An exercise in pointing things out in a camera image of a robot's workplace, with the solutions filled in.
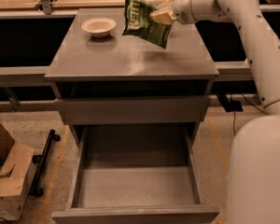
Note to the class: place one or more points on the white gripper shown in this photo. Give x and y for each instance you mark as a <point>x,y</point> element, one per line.
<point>182,9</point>

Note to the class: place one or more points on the green jalapeno chip bag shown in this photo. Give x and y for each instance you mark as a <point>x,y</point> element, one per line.
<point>139,23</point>

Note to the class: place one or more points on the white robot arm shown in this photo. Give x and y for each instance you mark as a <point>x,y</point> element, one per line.
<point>253,190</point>

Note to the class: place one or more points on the grey drawer cabinet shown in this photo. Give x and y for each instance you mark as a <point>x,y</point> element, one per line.
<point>102,76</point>

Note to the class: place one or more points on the closed grey top drawer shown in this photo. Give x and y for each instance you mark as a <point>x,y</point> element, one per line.
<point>176,109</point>

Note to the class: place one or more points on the open grey middle drawer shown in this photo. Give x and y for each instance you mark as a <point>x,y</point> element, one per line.
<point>135,174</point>

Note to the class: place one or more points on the white paper bowl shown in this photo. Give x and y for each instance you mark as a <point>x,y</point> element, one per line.
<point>98,27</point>

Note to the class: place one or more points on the black floor power box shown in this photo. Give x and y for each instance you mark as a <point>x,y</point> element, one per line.
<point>229,104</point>

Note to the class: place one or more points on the black metal bar stand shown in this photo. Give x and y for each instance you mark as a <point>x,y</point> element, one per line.
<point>40,161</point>

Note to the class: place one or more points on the brown cardboard box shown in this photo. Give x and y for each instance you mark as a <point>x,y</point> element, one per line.
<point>17,172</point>

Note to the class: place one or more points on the grey metal rail frame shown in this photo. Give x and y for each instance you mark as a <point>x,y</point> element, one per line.
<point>35,44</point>

